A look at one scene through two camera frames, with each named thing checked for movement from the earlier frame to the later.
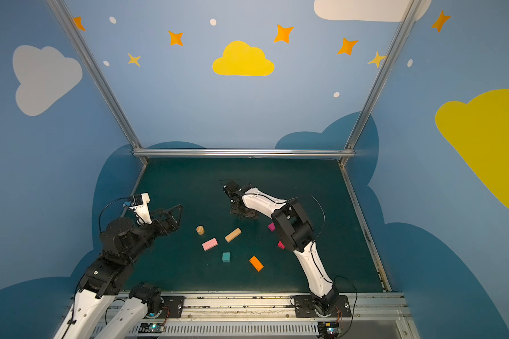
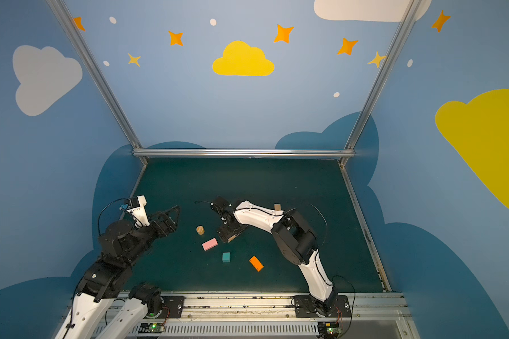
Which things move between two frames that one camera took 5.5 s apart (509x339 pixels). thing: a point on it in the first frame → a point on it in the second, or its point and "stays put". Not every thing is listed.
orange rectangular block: (256, 263) stays put
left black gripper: (163, 218) stays put
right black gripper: (239, 204) → (228, 229)
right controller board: (328, 330) stays put
